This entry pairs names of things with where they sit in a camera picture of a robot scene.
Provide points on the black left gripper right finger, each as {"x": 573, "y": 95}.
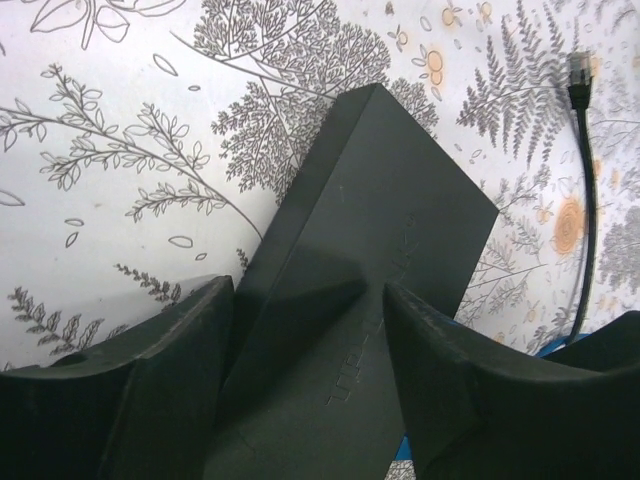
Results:
{"x": 476, "y": 409}

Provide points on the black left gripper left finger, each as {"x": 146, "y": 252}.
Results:
{"x": 138, "y": 406}

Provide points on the black network switch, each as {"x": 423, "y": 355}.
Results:
{"x": 309, "y": 391}

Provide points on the floral table mat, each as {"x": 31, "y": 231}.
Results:
{"x": 146, "y": 147}

